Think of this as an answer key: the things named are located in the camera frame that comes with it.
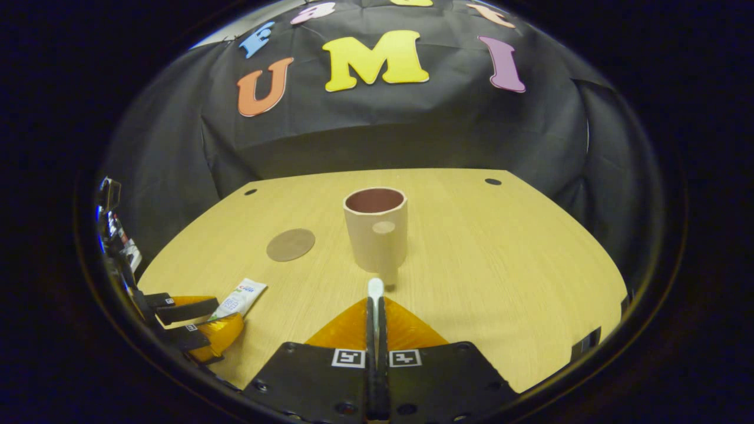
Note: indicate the white toothbrush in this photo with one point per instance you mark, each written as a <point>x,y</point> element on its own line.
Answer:
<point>375,288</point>

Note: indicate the white toothpaste tube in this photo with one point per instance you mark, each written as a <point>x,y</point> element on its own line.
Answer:
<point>241,297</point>

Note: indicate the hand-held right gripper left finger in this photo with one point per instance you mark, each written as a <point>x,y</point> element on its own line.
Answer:
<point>318,383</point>

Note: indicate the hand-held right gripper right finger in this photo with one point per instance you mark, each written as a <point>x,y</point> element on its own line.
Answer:
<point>436,383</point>

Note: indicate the round brown coaster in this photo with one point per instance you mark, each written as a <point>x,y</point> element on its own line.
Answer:
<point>290,245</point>

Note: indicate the black backdrop cloth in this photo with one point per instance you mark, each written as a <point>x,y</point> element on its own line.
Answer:
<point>383,135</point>

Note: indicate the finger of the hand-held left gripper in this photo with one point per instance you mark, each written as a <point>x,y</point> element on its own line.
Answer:
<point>188,310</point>
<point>221,338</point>

